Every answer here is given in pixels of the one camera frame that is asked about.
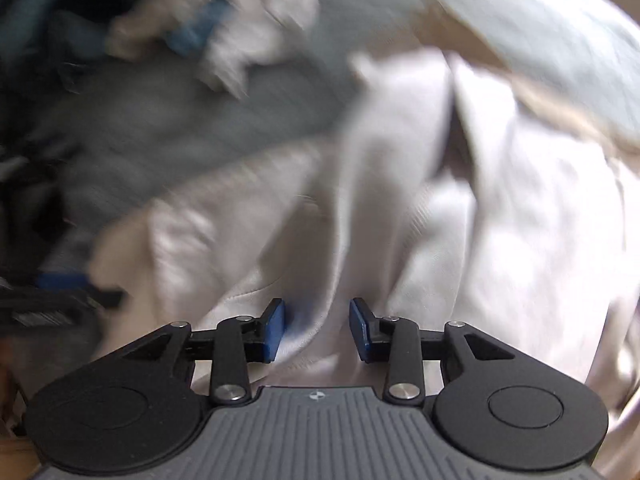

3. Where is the beige zip hoodie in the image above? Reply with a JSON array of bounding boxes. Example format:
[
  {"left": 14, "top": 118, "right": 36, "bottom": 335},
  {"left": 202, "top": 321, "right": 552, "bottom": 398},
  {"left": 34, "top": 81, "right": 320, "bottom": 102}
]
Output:
[{"left": 90, "top": 48, "right": 639, "bottom": 479}]

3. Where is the grey bed sheet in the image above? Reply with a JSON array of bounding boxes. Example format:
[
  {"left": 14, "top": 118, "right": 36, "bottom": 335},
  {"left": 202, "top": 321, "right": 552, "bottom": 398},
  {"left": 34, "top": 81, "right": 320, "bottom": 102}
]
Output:
[{"left": 32, "top": 0, "right": 639, "bottom": 272}]

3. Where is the white and blue garment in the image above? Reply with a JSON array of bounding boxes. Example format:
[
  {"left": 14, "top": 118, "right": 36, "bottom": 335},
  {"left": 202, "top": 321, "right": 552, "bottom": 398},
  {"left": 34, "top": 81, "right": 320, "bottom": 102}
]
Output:
[{"left": 105, "top": 0, "right": 319, "bottom": 98}]

